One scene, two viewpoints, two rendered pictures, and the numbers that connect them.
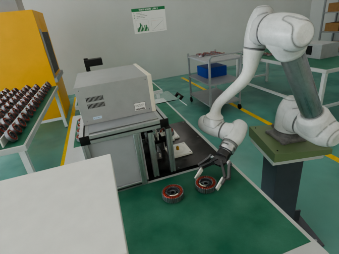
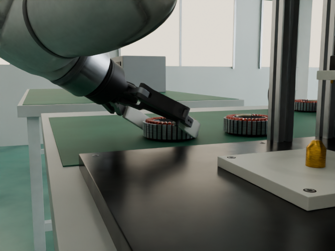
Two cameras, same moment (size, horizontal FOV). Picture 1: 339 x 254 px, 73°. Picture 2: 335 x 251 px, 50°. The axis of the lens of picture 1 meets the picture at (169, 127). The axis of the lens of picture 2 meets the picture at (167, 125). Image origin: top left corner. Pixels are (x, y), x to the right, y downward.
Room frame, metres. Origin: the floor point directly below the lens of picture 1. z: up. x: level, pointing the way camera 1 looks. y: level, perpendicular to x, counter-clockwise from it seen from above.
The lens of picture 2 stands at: (1.67, -0.22, 0.88)
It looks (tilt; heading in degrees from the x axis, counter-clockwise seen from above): 8 degrees down; 175
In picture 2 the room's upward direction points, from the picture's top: straight up
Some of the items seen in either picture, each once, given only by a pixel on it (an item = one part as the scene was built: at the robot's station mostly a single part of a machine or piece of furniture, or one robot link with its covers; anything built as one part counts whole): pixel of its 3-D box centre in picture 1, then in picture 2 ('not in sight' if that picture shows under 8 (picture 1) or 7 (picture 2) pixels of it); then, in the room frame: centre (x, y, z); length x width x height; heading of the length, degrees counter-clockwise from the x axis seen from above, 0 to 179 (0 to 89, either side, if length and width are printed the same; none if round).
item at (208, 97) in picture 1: (213, 79); not in sight; (4.09, -0.89, 0.51); 1.01 x 0.60 x 1.01; 15
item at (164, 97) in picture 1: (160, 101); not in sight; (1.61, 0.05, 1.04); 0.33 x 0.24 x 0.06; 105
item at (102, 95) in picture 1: (113, 90); not in sight; (1.37, 0.31, 1.22); 0.44 x 0.39 x 0.20; 15
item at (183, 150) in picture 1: (177, 150); (314, 171); (1.32, -0.04, 0.78); 0.15 x 0.15 x 0.01; 15
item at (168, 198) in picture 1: (172, 193); (249, 124); (0.92, 0.02, 0.77); 0.11 x 0.11 x 0.04
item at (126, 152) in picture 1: (117, 165); not in sight; (1.02, 0.30, 0.91); 0.28 x 0.03 x 0.32; 105
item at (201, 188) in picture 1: (206, 184); (170, 128); (0.96, -0.15, 0.77); 0.11 x 0.11 x 0.04
